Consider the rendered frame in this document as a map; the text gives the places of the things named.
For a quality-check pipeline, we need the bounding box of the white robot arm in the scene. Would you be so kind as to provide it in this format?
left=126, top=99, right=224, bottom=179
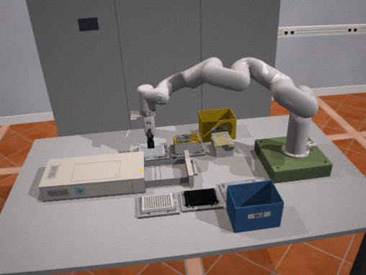
left=130, top=58, right=318, bottom=158

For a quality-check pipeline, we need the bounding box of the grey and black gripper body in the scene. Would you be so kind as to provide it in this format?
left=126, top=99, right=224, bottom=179
left=143, top=114, right=156, bottom=137

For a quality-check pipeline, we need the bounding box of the blue open-top box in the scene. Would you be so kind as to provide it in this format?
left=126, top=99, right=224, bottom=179
left=226, top=180, right=284, bottom=233

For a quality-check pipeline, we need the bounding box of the black well plate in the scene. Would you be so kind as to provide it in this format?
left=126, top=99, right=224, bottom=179
left=184, top=188, right=218, bottom=207

